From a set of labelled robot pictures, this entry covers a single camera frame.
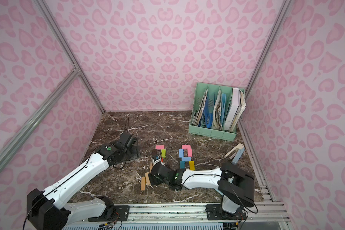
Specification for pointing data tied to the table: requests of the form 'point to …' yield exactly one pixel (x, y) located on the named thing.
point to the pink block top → (186, 146)
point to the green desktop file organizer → (216, 111)
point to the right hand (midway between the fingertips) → (153, 174)
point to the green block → (163, 151)
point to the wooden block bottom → (143, 183)
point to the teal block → (182, 164)
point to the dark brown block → (155, 152)
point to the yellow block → (191, 166)
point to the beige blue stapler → (235, 153)
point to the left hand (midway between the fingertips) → (135, 151)
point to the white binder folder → (234, 106)
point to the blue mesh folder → (209, 116)
